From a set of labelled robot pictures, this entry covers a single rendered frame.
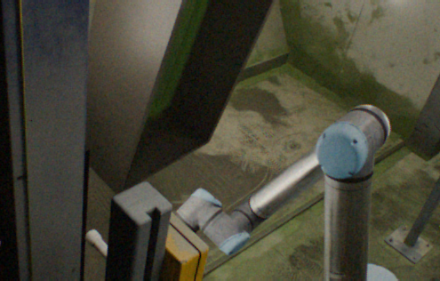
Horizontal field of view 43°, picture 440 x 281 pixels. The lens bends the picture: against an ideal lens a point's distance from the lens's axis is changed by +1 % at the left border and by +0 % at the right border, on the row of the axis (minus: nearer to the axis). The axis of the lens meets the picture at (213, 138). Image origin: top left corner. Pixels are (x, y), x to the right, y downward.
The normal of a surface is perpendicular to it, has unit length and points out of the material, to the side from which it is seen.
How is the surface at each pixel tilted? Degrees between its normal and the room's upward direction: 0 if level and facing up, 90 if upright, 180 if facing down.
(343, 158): 83
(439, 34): 90
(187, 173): 0
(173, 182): 0
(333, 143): 83
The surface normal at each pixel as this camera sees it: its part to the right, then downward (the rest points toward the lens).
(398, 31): -0.72, 0.33
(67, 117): 0.68, 0.54
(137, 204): 0.17, -0.78
